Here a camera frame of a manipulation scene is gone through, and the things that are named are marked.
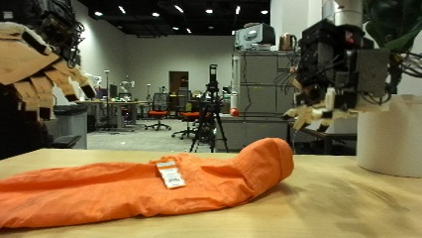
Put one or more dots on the orange button shirt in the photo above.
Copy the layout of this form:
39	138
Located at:
109	195

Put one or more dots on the copper kettle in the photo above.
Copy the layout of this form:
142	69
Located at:
286	41

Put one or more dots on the tall grey cabinet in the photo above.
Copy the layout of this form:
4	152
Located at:
264	86

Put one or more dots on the dark side table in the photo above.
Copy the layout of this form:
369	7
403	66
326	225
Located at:
321	137

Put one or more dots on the green potted plant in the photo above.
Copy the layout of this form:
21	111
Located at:
395	23

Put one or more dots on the grey box monitor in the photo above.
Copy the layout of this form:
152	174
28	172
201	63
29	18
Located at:
254	36

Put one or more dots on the white round plant pot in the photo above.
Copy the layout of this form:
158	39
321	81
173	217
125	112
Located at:
389	142

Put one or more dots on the grey bin with dark lid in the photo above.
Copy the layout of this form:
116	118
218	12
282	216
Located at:
75	125

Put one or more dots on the red ball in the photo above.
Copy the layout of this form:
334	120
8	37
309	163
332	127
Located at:
234	112

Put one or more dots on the background work desk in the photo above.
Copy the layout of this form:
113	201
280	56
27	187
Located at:
119	103

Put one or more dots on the low grey counter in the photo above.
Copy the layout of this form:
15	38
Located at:
250	132

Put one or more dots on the ceiling strip light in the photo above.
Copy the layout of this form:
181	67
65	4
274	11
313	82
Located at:
121	9
178	8

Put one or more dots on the black chair armrest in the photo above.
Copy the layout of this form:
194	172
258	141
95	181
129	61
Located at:
65	140

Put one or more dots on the orange office chair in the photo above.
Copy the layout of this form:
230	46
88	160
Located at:
157	113
189	115

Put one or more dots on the brown door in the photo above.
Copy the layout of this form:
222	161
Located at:
177	82

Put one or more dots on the paper shirt tag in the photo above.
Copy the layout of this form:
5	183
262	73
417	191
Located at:
170	175

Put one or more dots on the black camera tripod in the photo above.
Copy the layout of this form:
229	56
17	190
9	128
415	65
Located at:
210	112

